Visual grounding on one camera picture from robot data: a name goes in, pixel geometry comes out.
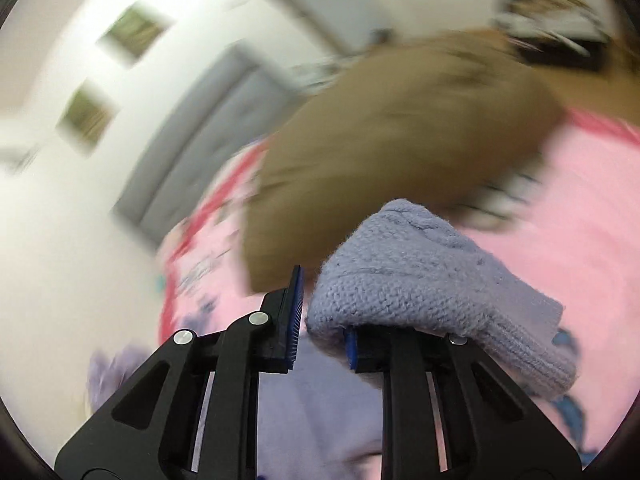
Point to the crumpled lavender garment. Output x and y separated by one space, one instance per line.
115 370

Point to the framed wall picture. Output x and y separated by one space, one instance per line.
87 115
134 30

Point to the pink printed blanket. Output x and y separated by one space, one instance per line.
575 240

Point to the grey door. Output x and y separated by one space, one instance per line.
200 135

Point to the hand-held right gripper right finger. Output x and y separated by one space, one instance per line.
351 350

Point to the brown pillow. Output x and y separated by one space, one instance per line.
400 135

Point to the black and white patterned bag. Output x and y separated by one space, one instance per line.
550 25

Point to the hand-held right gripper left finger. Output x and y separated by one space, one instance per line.
295 310

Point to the lavender knit sweater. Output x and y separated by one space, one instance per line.
415 280

